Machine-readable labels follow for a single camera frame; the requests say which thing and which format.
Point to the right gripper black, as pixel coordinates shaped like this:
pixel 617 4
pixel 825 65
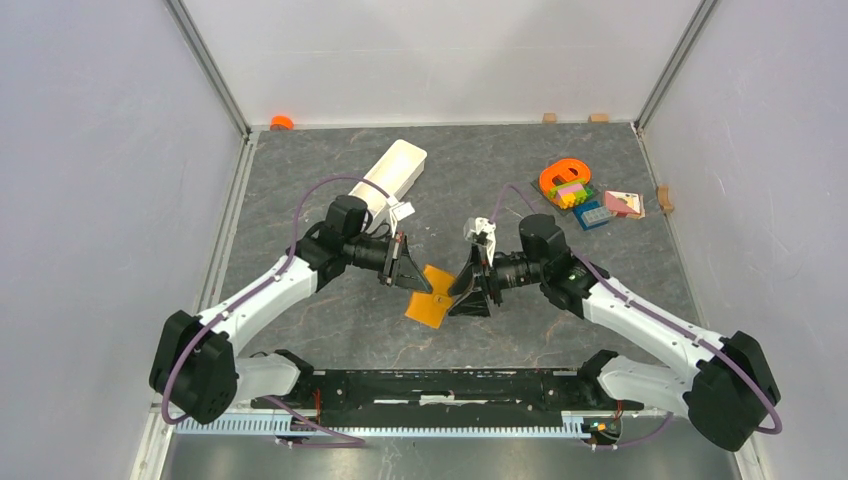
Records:
pixel 474 303

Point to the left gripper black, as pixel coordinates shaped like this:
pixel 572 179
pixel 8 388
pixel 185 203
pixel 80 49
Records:
pixel 409 275

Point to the orange card holder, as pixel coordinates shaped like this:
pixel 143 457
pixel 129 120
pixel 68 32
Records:
pixel 430 309

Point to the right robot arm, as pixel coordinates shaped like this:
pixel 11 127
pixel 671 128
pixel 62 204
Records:
pixel 722 384

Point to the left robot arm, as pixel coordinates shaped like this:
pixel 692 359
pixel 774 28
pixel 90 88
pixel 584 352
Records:
pixel 197 366

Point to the white rectangular tray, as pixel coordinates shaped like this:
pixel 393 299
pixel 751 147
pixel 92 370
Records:
pixel 395 173

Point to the colourful brick block stack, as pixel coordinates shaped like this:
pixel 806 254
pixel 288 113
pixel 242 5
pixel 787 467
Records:
pixel 570 195

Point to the blue brick block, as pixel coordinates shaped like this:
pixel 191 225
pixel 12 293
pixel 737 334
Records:
pixel 592 214

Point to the pink wooden puzzle block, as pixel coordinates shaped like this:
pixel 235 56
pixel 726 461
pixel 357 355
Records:
pixel 624 204

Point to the orange round cap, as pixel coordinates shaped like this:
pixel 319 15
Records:
pixel 280 123

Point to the wooden arch piece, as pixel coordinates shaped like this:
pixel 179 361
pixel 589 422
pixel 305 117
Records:
pixel 664 200

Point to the small wooden block right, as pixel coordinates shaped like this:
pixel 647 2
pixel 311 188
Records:
pixel 599 118

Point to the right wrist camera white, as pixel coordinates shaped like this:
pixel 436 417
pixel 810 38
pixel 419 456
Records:
pixel 480 232

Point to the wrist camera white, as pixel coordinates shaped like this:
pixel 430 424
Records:
pixel 480 232
pixel 395 211

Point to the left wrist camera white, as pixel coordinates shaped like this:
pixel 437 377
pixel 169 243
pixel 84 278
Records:
pixel 395 211

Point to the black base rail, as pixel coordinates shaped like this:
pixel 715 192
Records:
pixel 524 397

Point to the orange ring toy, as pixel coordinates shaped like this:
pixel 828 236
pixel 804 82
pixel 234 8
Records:
pixel 561 172

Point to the white cable comb strip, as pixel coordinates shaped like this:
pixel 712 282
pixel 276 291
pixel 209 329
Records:
pixel 281 424

